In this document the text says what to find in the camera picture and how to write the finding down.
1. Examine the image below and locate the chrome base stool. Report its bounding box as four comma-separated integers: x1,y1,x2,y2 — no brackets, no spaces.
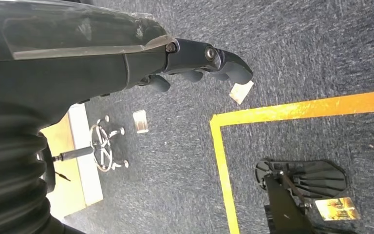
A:
52,115,130,174

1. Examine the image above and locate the yellow floor tape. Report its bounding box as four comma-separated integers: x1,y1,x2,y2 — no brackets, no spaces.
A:
209,89,374,234

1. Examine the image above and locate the gold patterned card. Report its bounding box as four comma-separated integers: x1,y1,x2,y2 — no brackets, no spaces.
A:
314,197,361,222

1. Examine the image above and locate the metal floor socket box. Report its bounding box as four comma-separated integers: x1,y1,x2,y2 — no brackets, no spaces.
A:
132,110,150,134

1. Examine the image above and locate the silver floor cover plate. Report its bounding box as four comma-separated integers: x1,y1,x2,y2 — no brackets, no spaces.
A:
229,80,254,105

